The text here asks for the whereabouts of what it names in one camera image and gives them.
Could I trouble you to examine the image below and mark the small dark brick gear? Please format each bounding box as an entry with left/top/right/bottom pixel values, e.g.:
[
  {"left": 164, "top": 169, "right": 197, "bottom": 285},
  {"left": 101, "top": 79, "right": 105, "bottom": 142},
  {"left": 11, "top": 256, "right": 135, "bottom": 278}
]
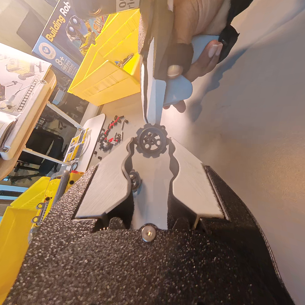
[{"left": 128, "top": 169, "right": 144, "bottom": 192}]

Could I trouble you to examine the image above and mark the printed cardboard toy box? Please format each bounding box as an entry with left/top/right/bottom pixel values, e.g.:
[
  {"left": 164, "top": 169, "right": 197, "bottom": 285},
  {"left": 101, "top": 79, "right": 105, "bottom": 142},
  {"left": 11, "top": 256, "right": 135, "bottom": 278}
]
[{"left": 33, "top": 0, "right": 111, "bottom": 79}]

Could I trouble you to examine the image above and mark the pile of black brick parts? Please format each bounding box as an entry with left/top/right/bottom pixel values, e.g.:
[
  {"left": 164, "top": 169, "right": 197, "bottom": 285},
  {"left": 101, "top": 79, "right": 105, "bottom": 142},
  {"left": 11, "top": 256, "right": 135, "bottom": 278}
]
[{"left": 97, "top": 115, "right": 129, "bottom": 153}]

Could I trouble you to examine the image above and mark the white book stand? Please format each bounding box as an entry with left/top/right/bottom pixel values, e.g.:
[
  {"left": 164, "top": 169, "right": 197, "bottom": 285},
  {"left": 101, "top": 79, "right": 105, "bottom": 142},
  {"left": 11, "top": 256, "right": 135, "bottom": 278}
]
[{"left": 0, "top": 72, "right": 107, "bottom": 180}]

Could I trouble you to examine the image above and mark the black office chair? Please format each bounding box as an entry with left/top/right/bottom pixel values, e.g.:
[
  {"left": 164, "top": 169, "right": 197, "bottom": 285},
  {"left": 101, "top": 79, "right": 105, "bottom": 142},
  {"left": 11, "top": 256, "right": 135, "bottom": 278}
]
[{"left": 9, "top": 129, "right": 66, "bottom": 182}]

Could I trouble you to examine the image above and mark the person's right forearm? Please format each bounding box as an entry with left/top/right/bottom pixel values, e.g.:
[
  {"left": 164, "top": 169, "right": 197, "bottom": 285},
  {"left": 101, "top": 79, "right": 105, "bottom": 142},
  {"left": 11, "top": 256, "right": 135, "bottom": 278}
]
[{"left": 218, "top": 0, "right": 255, "bottom": 63}]

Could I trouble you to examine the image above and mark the yellow storage bin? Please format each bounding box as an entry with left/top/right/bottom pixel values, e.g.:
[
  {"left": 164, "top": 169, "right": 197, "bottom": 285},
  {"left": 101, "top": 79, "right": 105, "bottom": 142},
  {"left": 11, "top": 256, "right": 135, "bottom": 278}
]
[
  {"left": 0, "top": 176, "right": 54, "bottom": 300},
  {"left": 68, "top": 10, "right": 144, "bottom": 106}
]

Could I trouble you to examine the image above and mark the yellow printed sticker sheet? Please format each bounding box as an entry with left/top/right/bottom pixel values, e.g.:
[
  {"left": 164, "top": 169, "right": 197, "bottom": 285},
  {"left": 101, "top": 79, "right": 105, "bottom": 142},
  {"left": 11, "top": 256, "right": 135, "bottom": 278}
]
[{"left": 64, "top": 128, "right": 89, "bottom": 163}]

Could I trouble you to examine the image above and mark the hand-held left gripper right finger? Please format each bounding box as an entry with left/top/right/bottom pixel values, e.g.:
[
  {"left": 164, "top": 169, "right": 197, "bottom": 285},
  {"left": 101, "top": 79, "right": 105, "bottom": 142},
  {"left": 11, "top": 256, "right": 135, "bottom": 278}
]
[{"left": 167, "top": 139, "right": 225, "bottom": 230}]

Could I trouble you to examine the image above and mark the grey desk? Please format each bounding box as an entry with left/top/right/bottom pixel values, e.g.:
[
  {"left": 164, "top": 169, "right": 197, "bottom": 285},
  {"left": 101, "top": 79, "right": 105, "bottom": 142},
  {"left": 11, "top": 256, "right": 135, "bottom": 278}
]
[{"left": 72, "top": 0, "right": 305, "bottom": 305}]

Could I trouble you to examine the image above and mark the grey toothed brick wheel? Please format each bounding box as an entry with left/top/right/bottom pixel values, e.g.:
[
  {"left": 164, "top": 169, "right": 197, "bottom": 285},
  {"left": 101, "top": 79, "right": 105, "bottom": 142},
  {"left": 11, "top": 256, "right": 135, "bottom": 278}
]
[{"left": 132, "top": 123, "right": 170, "bottom": 159}]

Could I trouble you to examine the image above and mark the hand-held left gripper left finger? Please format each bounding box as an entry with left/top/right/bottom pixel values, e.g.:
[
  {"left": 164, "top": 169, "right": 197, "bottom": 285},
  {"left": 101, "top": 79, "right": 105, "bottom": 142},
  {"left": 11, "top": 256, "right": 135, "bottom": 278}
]
[{"left": 74, "top": 139, "right": 136, "bottom": 229}]

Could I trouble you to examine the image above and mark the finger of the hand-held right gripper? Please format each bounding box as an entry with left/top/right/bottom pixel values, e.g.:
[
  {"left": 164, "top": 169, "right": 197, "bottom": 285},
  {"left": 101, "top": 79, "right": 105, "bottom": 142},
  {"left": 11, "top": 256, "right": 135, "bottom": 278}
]
[{"left": 138, "top": 14, "right": 168, "bottom": 127}]

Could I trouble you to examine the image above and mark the pile of assorted brick beams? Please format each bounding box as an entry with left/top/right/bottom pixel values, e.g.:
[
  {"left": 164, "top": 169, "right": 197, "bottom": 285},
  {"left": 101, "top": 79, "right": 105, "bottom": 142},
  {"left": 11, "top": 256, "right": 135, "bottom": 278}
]
[{"left": 115, "top": 54, "right": 135, "bottom": 67}]

